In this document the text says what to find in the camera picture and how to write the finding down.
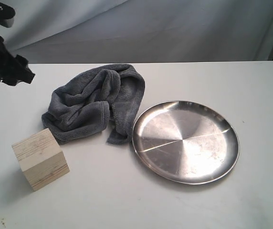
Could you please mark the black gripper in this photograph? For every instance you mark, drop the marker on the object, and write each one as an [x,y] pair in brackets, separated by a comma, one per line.
[13,69]

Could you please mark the light wooden cube block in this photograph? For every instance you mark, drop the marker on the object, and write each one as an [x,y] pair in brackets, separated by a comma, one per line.
[41,159]

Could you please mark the grey microfibre cloth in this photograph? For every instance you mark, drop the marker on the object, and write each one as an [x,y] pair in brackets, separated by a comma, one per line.
[88,102]

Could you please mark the grey backdrop curtain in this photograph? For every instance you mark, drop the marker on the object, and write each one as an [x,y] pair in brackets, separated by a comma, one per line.
[114,31]

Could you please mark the round stainless steel plate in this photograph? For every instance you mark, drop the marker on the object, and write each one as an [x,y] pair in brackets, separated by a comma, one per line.
[185,142]

